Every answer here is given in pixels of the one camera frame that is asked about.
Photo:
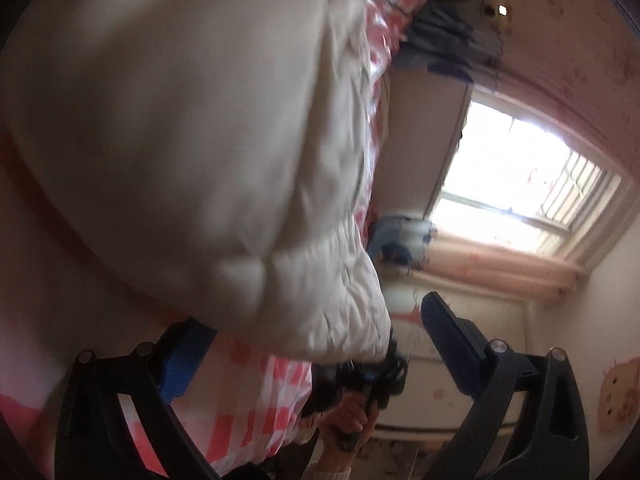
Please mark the beige cartoon wall sticker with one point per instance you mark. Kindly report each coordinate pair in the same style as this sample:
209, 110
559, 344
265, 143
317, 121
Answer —
622, 400

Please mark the person's right hand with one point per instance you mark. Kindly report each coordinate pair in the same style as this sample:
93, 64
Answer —
345, 417

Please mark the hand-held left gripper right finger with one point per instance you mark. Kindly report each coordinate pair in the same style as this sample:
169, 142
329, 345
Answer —
450, 340

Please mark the bright window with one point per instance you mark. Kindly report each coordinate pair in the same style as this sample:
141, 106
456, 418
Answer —
525, 180

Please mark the pink checked plastic bed sheet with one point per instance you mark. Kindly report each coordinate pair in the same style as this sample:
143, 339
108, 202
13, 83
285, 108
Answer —
285, 410

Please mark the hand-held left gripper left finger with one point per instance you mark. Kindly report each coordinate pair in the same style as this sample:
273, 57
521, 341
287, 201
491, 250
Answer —
180, 360

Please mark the person's right forearm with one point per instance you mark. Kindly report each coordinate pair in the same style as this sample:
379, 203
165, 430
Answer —
325, 471

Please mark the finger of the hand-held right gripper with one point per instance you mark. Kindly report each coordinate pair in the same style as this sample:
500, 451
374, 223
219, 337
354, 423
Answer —
396, 356

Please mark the cream quilted jacket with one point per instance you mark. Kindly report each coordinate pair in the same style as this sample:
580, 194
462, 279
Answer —
175, 135

